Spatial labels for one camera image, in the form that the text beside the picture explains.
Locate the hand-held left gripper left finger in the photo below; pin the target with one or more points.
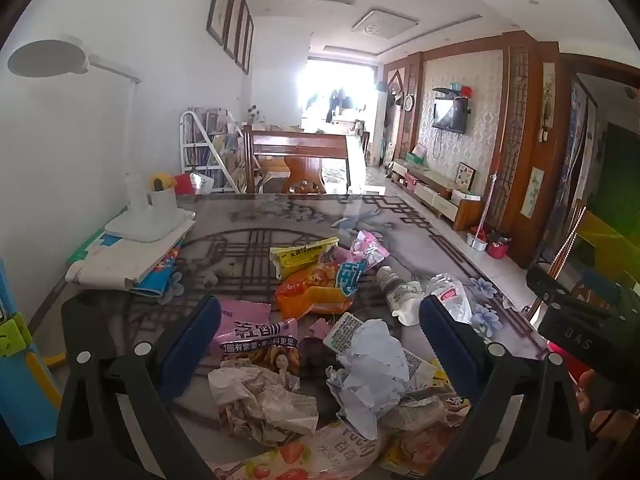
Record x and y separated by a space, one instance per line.
192 345

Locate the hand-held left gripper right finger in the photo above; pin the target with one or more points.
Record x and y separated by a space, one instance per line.
450 340

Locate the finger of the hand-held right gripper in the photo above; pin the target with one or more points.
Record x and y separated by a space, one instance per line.
555 287

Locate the pale pink wrapper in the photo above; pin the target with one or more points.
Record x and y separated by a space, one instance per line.
367 250

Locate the orange snack bag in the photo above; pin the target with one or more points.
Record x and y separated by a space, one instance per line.
310 292

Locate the yellow packet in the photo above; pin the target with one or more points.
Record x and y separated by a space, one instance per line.
300 257

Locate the person's right hand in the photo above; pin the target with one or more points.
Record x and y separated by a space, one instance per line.
582 392

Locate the crushed bottle with red label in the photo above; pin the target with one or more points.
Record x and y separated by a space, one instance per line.
450 292

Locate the pink snack packet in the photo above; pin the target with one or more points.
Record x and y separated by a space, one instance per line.
255 332

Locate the crushed bottle with white label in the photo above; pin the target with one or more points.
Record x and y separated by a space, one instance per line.
400 295

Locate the red bucket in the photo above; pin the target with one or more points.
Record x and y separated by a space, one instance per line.
497 251

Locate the blue picture book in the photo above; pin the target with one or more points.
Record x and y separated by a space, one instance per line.
160 280

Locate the crumpled white paper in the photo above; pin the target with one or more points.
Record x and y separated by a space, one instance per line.
375 370

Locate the crumpled newspaper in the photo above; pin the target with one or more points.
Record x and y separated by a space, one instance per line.
265 405

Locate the mop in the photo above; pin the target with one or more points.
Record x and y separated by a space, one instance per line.
489 195

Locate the stack of white papers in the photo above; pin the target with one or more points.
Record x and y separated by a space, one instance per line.
115 260

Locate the blue and white wrapper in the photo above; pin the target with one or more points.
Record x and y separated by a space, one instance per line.
350 275

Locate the white desk lamp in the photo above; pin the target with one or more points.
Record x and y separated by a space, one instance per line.
145 220

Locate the green book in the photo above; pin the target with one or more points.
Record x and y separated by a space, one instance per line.
87 247

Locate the framed star picture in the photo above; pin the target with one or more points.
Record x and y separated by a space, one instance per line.
465 176

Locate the white cup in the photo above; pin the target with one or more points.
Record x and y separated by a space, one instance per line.
162 201

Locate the television cabinet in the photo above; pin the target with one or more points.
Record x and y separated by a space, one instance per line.
430 192

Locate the red box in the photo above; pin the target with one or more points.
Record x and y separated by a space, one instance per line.
184 184

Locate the yellow tape roll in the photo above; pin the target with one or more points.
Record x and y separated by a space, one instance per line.
159 180

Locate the strawberry print packet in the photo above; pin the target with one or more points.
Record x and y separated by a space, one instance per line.
320 455

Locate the blue and green plastic toy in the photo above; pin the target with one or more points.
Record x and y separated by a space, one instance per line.
25 400

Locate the wooden bench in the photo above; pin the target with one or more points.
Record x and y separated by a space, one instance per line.
295 152

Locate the white standing air conditioner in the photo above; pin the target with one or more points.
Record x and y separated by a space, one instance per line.
384 125

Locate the square ceiling light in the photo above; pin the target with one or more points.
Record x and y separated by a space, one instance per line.
382 25

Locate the wall television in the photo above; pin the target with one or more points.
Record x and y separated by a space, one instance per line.
449 115

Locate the round wall clock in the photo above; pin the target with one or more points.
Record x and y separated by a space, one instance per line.
405 102

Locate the framed wall picture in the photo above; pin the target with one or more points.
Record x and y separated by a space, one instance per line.
222 0
242 35
248 45
234 20

